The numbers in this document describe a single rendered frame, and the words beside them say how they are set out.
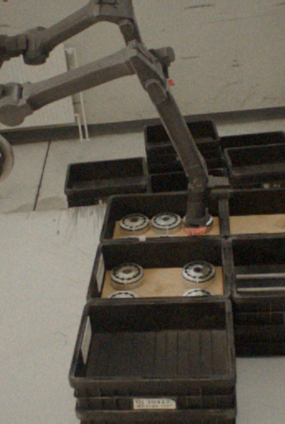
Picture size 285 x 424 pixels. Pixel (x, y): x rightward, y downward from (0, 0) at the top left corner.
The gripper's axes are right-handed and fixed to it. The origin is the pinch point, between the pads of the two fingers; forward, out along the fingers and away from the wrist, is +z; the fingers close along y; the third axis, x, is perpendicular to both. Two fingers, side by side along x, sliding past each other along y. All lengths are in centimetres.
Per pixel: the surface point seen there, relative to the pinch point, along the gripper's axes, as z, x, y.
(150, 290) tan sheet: 6.3, 11.8, -21.3
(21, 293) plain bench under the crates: 22, 59, -8
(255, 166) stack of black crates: 34, -19, 128
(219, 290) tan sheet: 5.0, -8.9, -20.3
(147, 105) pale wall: 62, 63, 289
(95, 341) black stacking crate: 8, 23, -45
